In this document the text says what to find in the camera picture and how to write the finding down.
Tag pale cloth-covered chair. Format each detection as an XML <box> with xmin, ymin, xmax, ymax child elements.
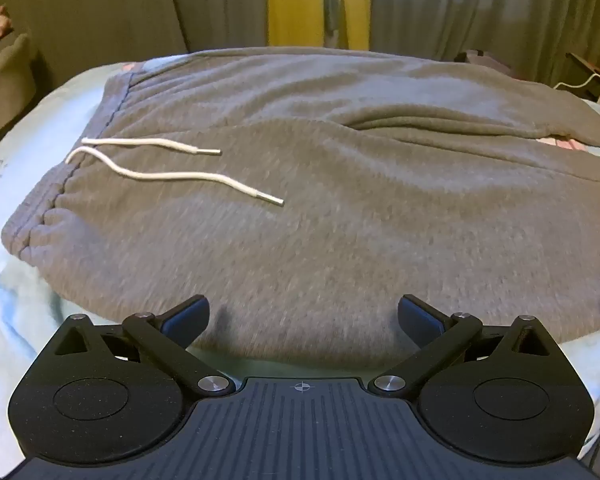
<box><xmin>0</xmin><ymin>34</ymin><xmax>37</xmax><ymax>133</ymax></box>

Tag grey pants with white drawstring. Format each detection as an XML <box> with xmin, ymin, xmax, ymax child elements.
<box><xmin>0</xmin><ymin>48</ymin><xmax>600</xmax><ymax>367</ymax></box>

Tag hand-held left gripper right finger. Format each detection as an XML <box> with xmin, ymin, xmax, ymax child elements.
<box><xmin>369</xmin><ymin>294</ymin><xmax>561</xmax><ymax>396</ymax></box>

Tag light blue printed bed sheet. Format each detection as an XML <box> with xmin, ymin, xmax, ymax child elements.
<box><xmin>0</xmin><ymin>52</ymin><xmax>600</xmax><ymax>480</ymax></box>

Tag grey curtain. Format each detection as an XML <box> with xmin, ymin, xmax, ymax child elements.
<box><xmin>0</xmin><ymin>0</ymin><xmax>272</xmax><ymax>88</ymax></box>
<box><xmin>369</xmin><ymin>0</ymin><xmax>600</xmax><ymax>86</ymax></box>

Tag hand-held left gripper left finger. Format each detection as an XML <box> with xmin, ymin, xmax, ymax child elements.
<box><xmin>45</xmin><ymin>295</ymin><xmax>234</xmax><ymax>396</ymax></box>

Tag dark bedside stand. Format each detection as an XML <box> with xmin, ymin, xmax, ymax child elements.
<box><xmin>565</xmin><ymin>52</ymin><xmax>600</xmax><ymax>102</ymax></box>

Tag yellow curtain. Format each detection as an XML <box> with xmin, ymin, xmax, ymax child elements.
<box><xmin>267</xmin><ymin>0</ymin><xmax>327</xmax><ymax>49</ymax></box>
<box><xmin>339</xmin><ymin>0</ymin><xmax>372</xmax><ymax>51</ymax></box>

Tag white cable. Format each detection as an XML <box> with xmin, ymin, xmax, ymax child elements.
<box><xmin>552</xmin><ymin>72</ymin><xmax>600</xmax><ymax>92</ymax></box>

